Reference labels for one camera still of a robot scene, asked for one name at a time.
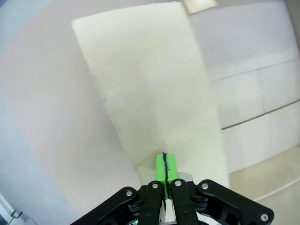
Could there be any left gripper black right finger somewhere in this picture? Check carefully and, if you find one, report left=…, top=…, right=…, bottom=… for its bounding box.
left=165, top=153, right=275, bottom=225

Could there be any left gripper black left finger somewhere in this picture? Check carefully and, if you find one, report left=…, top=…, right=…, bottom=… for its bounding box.
left=70, top=152, right=168, bottom=225

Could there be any white foam wrapping sheet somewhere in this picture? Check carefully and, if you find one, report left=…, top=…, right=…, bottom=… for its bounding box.
left=71, top=1, right=230, bottom=188

